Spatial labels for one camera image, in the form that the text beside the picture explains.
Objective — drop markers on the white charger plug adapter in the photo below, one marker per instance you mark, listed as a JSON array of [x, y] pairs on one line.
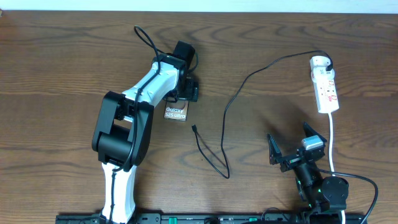
[[321, 61]]

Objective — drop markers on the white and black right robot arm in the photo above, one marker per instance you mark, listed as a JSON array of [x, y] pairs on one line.
[[326, 196]]

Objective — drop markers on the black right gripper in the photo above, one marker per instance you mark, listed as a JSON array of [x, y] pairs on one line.
[[275, 157]]

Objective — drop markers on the white power strip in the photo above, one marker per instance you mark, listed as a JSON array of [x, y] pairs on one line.
[[325, 89]]

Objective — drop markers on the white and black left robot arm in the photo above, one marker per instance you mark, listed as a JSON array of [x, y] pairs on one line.
[[124, 125]]

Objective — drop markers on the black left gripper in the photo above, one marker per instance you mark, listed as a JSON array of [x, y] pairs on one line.
[[193, 94]]

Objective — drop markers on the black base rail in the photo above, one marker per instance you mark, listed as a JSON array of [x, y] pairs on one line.
[[156, 218]]

